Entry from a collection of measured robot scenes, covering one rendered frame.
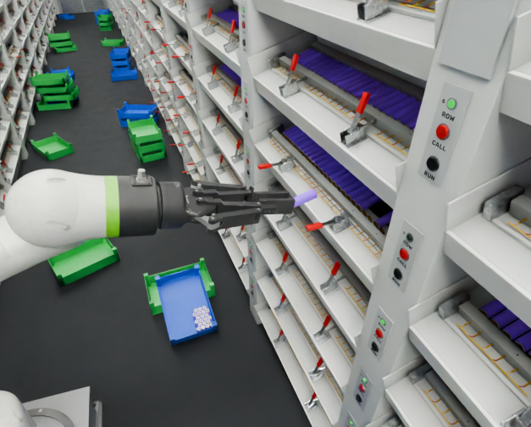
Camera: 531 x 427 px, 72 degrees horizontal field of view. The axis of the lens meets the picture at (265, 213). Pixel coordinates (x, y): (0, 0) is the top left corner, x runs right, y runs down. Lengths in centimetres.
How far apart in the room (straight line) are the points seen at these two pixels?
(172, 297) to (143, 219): 124
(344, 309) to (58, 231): 62
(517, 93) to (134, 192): 47
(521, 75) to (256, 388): 137
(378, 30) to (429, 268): 34
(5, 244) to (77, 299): 136
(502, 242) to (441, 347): 21
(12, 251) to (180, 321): 114
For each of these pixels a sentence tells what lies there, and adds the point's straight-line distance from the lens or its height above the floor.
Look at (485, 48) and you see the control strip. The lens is 45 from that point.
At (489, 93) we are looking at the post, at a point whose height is 127.
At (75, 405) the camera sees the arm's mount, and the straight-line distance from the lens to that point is 124.
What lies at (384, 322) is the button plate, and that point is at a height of 85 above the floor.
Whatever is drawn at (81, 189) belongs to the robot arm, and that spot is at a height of 112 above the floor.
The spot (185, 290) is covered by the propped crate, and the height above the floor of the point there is 8.
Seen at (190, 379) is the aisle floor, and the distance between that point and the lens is 162.
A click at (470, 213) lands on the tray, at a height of 111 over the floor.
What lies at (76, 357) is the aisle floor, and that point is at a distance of 181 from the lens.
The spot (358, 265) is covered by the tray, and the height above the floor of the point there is 89.
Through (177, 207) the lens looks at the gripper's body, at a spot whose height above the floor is 107.
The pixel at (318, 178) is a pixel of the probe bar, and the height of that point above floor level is 93.
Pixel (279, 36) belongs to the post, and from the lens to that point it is 106.
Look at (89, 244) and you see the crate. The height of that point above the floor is 3.
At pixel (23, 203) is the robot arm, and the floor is 113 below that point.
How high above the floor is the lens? 140
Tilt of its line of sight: 37 degrees down
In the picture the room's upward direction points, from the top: straight up
